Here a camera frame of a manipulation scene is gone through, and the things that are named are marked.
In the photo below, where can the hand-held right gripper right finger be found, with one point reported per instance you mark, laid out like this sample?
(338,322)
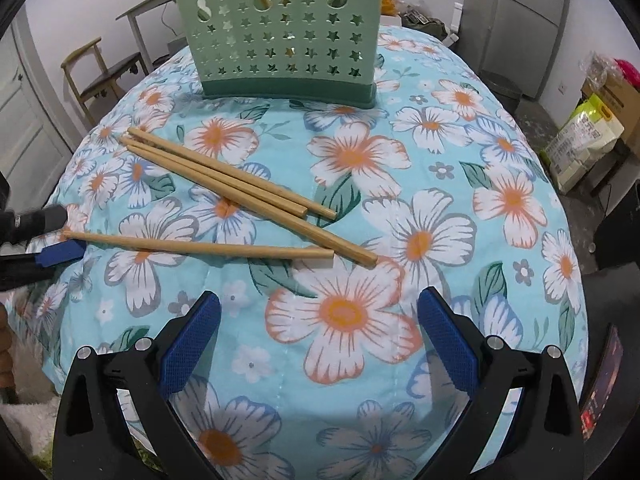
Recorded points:
(447,345)

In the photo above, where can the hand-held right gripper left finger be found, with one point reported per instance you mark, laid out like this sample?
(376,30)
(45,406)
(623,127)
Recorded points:
(192,345)

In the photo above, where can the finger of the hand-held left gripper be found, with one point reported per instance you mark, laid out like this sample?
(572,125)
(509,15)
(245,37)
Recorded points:
(40,222)
(60,255)

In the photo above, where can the green perforated utensil holder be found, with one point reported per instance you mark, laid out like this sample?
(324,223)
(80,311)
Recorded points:
(280,70)

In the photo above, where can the person's left hand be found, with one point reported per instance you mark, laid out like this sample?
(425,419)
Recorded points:
(4,350)

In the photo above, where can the white panel door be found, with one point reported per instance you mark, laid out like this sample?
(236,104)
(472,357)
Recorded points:
(25,110)

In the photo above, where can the wooden chair dark seat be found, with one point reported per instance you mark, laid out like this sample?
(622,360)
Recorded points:
(100,77)

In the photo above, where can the dark red packet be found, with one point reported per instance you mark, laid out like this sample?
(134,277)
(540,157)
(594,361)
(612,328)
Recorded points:
(602,385)

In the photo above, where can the floral blue blanket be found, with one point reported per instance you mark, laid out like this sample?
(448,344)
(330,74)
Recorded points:
(350,185)

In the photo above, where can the dark box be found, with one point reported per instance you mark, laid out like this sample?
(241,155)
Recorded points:
(617,240)

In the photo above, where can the white wooden table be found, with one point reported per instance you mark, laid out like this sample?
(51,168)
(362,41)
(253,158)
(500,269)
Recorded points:
(145,7)

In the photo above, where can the white green sack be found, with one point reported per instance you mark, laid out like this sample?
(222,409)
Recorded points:
(582,145)

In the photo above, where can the black trash can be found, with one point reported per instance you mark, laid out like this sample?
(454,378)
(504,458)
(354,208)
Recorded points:
(500,90)

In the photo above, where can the cardboard box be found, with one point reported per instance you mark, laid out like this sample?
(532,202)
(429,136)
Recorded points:
(620,95)

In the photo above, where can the white tower appliance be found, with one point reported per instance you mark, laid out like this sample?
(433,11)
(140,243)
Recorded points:
(454,22)

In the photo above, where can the olive green bag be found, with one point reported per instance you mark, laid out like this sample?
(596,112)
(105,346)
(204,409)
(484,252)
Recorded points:
(422,20)

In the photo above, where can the pink bag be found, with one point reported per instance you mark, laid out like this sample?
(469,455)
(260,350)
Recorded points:
(627,71)

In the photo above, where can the grey refrigerator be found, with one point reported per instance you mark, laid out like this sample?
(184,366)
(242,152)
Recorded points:
(515,20)

